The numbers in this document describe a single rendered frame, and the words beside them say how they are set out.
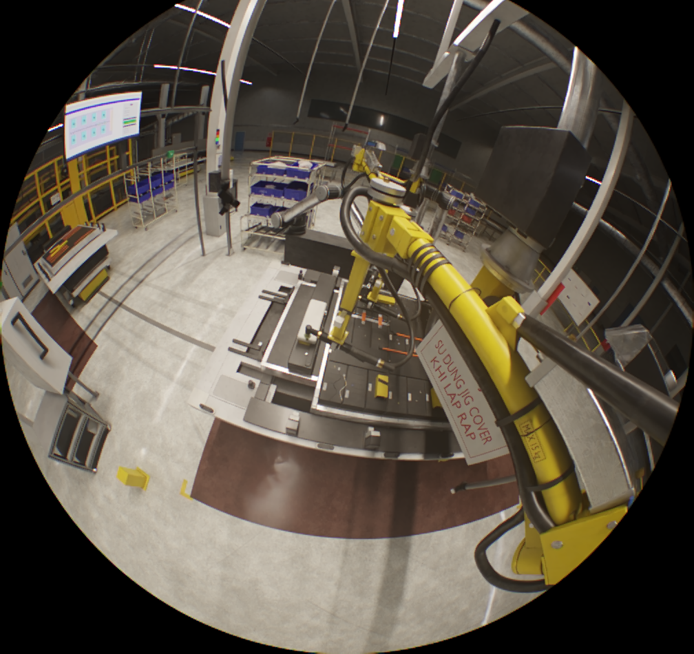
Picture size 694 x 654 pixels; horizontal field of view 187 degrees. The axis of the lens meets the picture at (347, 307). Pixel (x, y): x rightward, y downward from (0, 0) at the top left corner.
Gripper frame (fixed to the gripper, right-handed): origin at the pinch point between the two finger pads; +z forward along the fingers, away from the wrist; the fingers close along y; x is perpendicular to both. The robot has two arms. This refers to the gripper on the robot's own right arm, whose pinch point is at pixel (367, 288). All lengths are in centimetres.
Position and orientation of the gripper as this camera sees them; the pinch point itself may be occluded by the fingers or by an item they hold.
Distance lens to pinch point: 171.1
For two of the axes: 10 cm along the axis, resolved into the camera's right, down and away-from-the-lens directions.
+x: -9.0, -4.3, 1.3
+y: -0.1, 3.1, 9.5
